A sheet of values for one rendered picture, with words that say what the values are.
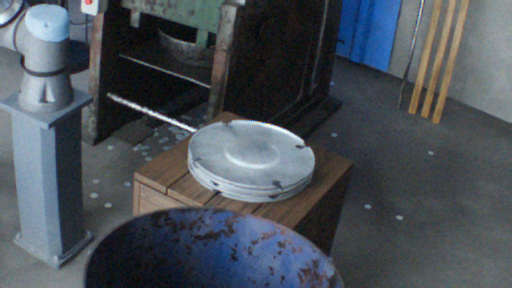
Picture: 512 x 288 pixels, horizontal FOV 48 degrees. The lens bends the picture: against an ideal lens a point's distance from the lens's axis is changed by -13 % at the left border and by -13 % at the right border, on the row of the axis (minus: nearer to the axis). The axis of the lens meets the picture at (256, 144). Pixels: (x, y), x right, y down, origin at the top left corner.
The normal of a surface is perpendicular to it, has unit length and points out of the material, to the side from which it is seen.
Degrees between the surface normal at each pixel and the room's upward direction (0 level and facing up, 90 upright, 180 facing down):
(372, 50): 90
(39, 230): 90
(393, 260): 0
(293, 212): 0
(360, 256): 0
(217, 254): 88
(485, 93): 90
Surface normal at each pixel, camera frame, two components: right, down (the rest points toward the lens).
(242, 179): 0.14, -0.86
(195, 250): 0.13, 0.48
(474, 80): -0.48, 0.38
